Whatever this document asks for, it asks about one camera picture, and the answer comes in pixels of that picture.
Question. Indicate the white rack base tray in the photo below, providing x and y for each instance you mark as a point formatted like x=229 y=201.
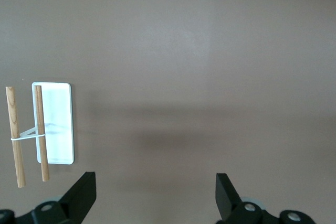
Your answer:
x=59 y=119

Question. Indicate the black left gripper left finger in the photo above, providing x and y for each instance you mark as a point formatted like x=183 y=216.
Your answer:
x=73 y=197

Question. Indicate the wooden rack rod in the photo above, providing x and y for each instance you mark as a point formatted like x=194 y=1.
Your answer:
x=13 y=119
x=40 y=108

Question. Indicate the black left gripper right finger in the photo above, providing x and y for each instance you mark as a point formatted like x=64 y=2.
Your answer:
x=228 y=200

